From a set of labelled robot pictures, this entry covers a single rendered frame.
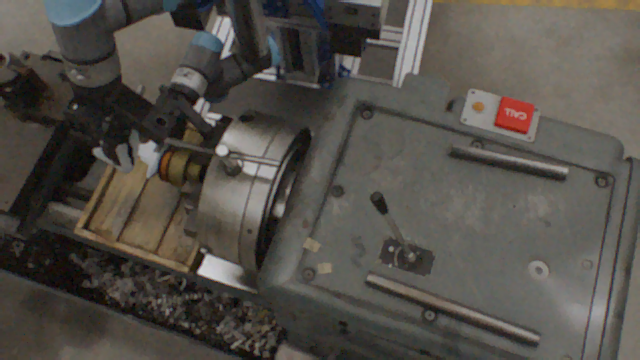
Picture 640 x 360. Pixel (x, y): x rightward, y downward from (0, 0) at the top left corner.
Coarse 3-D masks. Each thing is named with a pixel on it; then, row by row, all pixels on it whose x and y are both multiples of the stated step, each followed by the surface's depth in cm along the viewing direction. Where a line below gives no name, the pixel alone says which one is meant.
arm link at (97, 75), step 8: (112, 56) 83; (64, 64) 84; (72, 64) 82; (96, 64) 82; (104, 64) 83; (112, 64) 84; (120, 64) 87; (72, 72) 82; (80, 72) 83; (88, 72) 82; (96, 72) 83; (104, 72) 84; (112, 72) 85; (72, 80) 84; (80, 80) 84; (88, 80) 83; (96, 80) 84; (104, 80) 84; (112, 80) 86
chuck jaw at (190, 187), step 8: (184, 184) 123; (192, 184) 123; (200, 184) 123; (184, 192) 122; (192, 192) 122; (200, 192) 122; (192, 200) 121; (184, 208) 121; (192, 208) 120; (192, 216) 119; (184, 224) 118; (192, 224) 118; (192, 232) 118; (208, 248) 118
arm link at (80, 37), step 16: (48, 0) 75; (64, 0) 74; (80, 0) 74; (96, 0) 76; (112, 0) 79; (48, 16) 77; (64, 16) 75; (80, 16) 76; (96, 16) 77; (112, 16) 79; (64, 32) 77; (80, 32) 77; (96, 32) 79; (112, 32) 81; (64, 48) 80; (80, 48) 79; (96, 48) 80; (112, 48) 83; (80, 64) 81
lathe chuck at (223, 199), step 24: (264, 120) 117; (240, 144) 111; (264, 144) 111; (216, 168) 110; (216, 192) 109; (240, 192) 109; (216, 216) 110; (240, 216) 109; (216, 240) 113; (240, 264) 118
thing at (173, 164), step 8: (168, 152) 125; (176, 152) 125; (184, 152) 125; (192, 152) 124; (160, 160) 125; (168, 160) 125; (176, 160) 124; (184, 160) 123; (192, 160) 125; (160, 168) 125; (168, 168) 124; (176, 168) 123; (184, 168) 123; (192, 168) 124; (200, 168) 123; (160, 176) 126; (168, 176) 125; (176, 176) 124; (184, 176) 123; (192, 176) 124; (200, 176) 129; (176, 184) 125
